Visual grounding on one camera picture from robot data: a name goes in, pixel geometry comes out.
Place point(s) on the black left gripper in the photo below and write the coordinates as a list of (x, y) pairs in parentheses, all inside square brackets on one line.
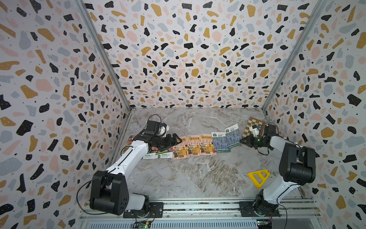
[(169, 142)]

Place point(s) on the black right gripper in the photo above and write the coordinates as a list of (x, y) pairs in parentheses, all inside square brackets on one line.
[(249, 143)]

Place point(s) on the lavender seed packet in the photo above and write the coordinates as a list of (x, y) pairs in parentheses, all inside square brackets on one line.
[(233, 136), (220, 142)]

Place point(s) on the sunflower seed packet pink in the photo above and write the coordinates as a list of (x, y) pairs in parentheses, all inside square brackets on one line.
[(180, 151), (206, 144), (194, 145)]

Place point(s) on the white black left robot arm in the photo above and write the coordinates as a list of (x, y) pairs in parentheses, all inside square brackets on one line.
[(109, 189)]

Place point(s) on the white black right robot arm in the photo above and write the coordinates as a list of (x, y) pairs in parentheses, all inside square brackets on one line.
[(296, 168)]

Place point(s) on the wooden chessboard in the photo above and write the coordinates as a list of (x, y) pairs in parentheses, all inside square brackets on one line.
[(253, 121)]

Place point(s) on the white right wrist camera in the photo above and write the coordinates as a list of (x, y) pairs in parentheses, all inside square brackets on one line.
[(255, 130)]

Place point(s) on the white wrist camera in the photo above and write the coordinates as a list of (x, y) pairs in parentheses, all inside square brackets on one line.
[(163, 129), (255, 130)]

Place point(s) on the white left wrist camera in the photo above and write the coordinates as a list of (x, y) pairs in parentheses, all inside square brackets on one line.
[(163, 129)]

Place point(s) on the yellow plastic frame tool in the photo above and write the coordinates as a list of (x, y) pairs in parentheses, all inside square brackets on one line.
[(259, 177)]

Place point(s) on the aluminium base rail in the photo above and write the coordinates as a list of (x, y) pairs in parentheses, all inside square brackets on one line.
[(210, 213)]

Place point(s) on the right aluminium corner post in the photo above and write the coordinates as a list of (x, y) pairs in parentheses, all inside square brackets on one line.
[(319, 7)]

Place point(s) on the aluminium corner post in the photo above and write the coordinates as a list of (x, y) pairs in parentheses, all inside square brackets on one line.
[(319, 7), (80, 5)]

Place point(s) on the left aluminium corner post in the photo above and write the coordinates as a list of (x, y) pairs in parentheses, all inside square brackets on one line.
[(80, 5)]

